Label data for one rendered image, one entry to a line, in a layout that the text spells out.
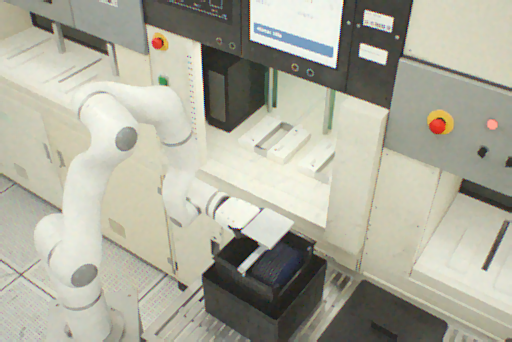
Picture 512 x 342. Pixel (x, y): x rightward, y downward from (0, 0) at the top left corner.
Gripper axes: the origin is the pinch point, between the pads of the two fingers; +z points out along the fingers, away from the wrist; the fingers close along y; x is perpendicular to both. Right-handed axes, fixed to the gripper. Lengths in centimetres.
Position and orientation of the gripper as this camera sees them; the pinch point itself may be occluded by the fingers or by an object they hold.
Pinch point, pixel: (266, 231)
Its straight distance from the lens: 158.6
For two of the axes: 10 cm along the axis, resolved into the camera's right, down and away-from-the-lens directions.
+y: -5.9, 5.1, -6.3
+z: 8.1, 3.9, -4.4
